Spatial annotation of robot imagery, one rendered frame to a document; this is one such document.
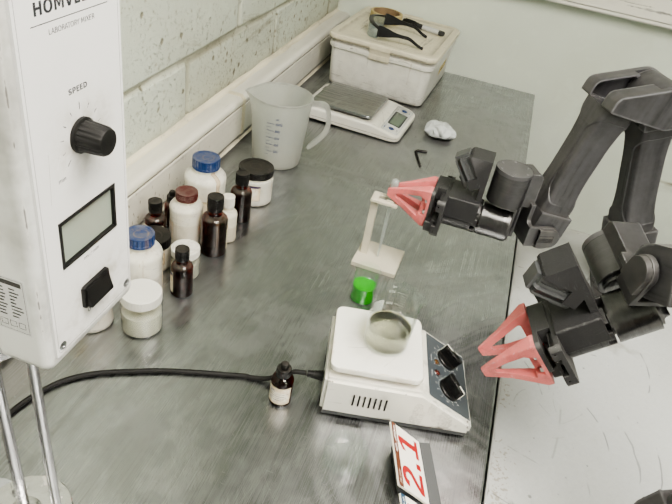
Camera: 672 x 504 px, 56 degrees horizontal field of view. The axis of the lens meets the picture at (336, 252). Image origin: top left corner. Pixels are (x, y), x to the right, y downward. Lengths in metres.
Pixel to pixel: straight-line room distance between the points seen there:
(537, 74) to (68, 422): 1.71
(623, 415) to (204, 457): 0.60
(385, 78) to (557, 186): 0.87
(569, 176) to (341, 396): 0.49
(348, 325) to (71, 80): 0.63
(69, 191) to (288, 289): 0.76
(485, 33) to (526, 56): 0.14
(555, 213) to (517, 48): 1.12
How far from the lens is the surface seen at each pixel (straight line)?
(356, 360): 0.81
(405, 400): 0.83
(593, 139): 1.02
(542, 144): 2.21
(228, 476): 0.79
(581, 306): 0.76
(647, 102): 1.01
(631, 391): 1.08
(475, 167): 1.00
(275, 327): 0.97
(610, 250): 0.79
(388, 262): 1.13
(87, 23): 0.30
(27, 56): 0.27
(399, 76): 1.79
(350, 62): 1.82
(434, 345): 0.91
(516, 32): 2.11
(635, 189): 1.12
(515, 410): 0.96
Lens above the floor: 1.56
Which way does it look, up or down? 35 degrees down
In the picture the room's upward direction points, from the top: 11 degrees clockwise
